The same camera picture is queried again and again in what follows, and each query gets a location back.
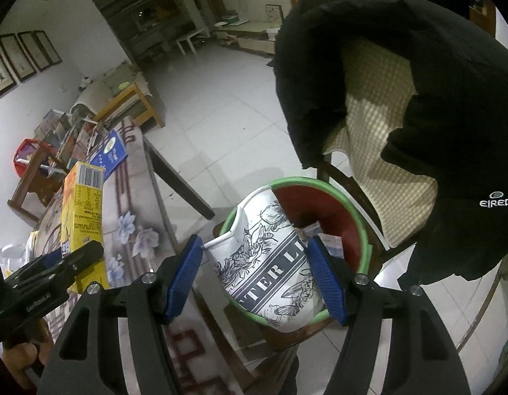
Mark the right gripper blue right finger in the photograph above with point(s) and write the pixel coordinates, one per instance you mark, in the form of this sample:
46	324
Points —
422	358

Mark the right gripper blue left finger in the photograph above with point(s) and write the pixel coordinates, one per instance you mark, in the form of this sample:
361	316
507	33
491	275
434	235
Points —
86	358

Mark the yellow orange snack box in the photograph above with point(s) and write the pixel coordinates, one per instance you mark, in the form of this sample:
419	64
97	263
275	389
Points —
81	220

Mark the white printed paper cup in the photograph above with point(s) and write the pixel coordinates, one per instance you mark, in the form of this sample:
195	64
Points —
262	264

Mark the white blue milk carton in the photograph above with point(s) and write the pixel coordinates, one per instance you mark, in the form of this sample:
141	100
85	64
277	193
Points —
333	243

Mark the green rimmed red trash bin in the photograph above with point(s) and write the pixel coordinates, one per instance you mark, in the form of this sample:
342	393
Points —
306	201

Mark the person left hand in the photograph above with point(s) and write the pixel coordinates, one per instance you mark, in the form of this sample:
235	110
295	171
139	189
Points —
22	356

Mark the wooden dining chair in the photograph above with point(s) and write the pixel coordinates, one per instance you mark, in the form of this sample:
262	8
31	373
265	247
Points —
43	177

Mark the red plastic basket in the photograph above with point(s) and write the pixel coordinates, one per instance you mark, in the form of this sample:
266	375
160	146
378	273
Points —
23	154

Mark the blue flat gift box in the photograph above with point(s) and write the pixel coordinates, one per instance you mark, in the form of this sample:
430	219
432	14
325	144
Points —
110	154

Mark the black jacket on chair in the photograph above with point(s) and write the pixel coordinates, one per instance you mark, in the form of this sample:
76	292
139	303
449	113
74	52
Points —
417	96

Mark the white small coffee table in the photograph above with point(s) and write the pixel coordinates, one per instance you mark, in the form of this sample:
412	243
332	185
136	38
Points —
190	39

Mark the checkered beige chair cushion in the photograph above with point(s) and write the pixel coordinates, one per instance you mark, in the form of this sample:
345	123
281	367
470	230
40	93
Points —
379	86

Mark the low tv cabinet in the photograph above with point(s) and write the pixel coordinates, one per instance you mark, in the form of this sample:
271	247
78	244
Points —
252	36

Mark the framed wall pictures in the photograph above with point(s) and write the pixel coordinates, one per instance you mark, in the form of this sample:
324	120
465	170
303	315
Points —
23	55

